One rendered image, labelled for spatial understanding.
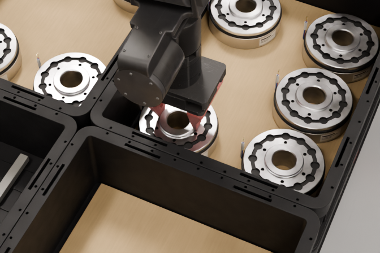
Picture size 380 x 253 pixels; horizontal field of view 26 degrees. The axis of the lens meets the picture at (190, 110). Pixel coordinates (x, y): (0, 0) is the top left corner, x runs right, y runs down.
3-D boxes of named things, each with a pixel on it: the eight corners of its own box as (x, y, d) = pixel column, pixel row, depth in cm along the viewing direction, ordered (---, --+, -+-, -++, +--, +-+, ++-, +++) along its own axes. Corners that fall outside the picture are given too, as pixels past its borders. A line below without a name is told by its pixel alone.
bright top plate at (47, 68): (65, 44, 114) (64, 41, 113) (125, 74, 110) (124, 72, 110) (18, 93, 109) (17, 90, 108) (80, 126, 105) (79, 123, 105)
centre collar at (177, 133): (169, 101, 107) (169, 99, 107) (203, 114, 106) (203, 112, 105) (152, 130, 105) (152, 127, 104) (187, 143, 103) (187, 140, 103)
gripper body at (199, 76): (206, 113, 96) (206, 74, 90) (127, 86, 98) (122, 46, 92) (227, 74, 99) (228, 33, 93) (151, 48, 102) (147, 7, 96)
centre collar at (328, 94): (305, 77, 110) (306, 74, 109) (339, 92, 108) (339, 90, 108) (288, 102, 107) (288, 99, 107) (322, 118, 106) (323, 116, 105)
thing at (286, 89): (297, 59, 112) (297, 56, 112) (365, 90, 109) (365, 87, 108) (260, 109, 107) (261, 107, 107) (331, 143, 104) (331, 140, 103)
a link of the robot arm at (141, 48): (211, -43, 83) (135, -57, 86) (164, 36, 77) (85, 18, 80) (223, 39, 92) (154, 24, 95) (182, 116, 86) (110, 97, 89)
